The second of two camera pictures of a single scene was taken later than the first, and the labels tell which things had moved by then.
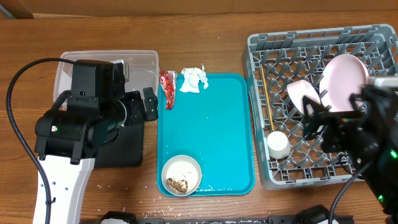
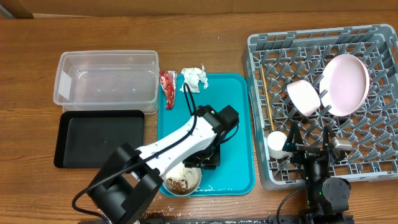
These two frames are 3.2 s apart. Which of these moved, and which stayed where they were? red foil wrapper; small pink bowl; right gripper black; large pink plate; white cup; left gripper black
Moved: right gripper black; left gripper black
Stayed: large pink plate; small pink bowl; white cup; red foil wrapper
